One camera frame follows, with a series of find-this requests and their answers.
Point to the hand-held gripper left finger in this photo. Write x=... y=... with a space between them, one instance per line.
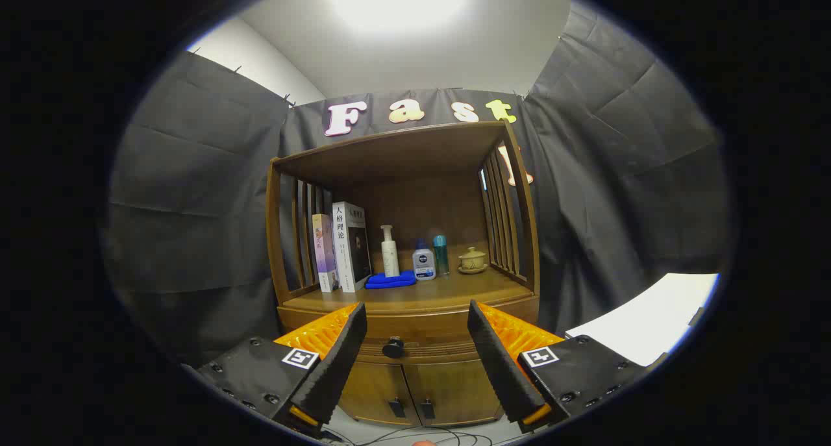
x=337 y=361

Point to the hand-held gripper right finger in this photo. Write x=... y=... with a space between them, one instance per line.
x=496 y=361

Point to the black round drawer knob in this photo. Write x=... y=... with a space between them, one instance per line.
x=393 y=348

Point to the brown wooden drawer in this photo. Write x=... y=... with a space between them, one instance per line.
x=428 y=329

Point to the wooden cabinet door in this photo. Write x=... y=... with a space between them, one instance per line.
x=370 y=387
x=458 y=391

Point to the wooden countertop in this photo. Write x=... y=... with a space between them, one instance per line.
x=454 y=290

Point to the brown wooden cabinet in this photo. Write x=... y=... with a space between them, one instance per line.
x=415 y=199

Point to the blue folded cloth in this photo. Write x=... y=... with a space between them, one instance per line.
x=389 y=282

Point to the beige lidded teacup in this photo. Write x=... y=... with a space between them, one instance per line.
x=472 y=261

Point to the white book with portrait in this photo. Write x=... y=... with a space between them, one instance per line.
x=344 y=251

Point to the purple book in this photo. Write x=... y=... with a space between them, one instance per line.
x=324 y=251

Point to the white pump bottle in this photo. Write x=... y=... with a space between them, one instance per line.
x=390 y=258

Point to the slim teal bottle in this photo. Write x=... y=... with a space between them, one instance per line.
x=441 y=258

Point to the white bottle with blue cap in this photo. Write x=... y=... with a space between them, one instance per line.
x=424 y=264

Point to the white appliance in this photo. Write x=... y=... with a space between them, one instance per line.
x=649 y=316

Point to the black backdrop cloth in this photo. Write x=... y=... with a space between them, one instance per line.
x=195 y=206

